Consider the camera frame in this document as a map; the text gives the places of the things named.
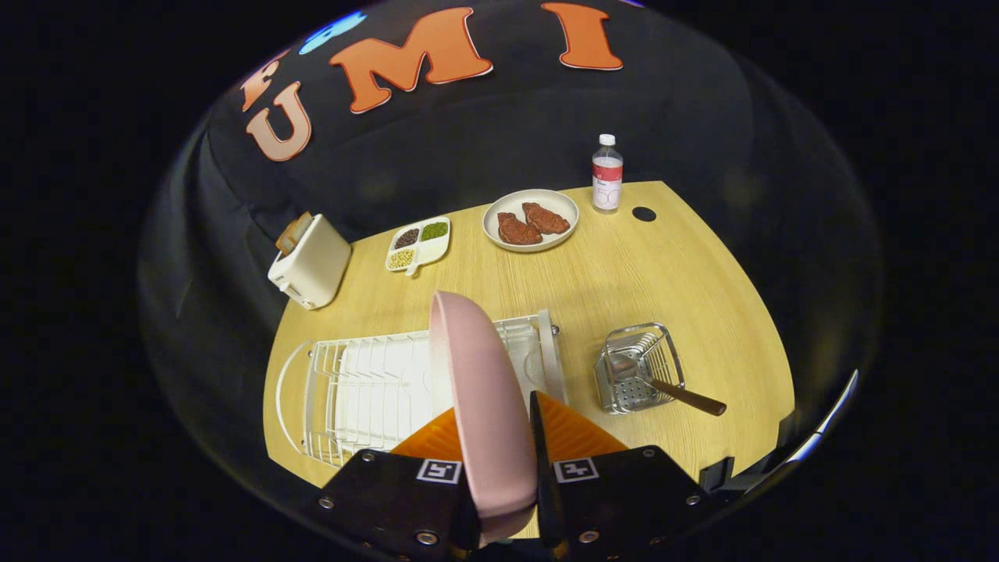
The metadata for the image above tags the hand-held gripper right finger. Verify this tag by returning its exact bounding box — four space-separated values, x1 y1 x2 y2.
529 390 713 562

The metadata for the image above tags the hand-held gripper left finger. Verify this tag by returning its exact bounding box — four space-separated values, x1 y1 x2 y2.
315 406 482 562

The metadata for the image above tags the metal wire basket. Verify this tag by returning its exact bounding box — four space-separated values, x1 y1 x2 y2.
593 322 686 414

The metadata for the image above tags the white wire dish rack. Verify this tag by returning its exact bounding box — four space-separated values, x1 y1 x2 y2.
275 309 569 469

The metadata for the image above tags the spoon with wooden handle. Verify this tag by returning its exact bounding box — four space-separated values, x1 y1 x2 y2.
605 353 727 417

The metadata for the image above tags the pink plate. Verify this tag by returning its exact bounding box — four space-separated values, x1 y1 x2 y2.
428 290 539 547

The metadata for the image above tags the white divided snack dish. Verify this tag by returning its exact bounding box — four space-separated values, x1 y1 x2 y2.
386 216 452 277

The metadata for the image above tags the white plate with meat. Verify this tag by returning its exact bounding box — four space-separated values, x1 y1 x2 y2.
482 189 580 253

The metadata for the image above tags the white toaster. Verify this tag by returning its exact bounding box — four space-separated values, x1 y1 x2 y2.
268 214 353 311

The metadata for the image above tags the brown toast slice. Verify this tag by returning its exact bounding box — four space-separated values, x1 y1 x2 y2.
275 211 314 255

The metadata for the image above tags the red meat piece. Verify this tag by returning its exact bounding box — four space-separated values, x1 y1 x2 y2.
497 212 543 246
521 202 571 235

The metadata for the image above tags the clear water bottle red label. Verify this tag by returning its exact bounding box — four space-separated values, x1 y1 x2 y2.
591 133 624 215

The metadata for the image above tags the black backdrop cloth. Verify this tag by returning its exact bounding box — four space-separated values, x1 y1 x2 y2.
139 0 883 500

